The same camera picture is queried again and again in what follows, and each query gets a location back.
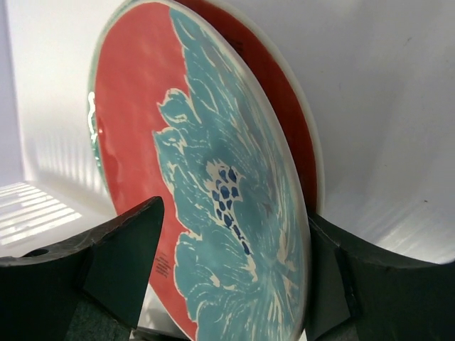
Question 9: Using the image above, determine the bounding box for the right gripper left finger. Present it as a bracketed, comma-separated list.
[1, 197, 164, 340]

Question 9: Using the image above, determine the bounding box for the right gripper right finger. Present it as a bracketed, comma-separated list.
[304, 212, 454, 340]

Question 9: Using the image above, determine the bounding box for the large red teal round plate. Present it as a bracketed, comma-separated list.
[87, 1, 309, 340]

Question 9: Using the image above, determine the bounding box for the small red teal round plate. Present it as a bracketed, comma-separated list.
[180, 0, 325, 214]

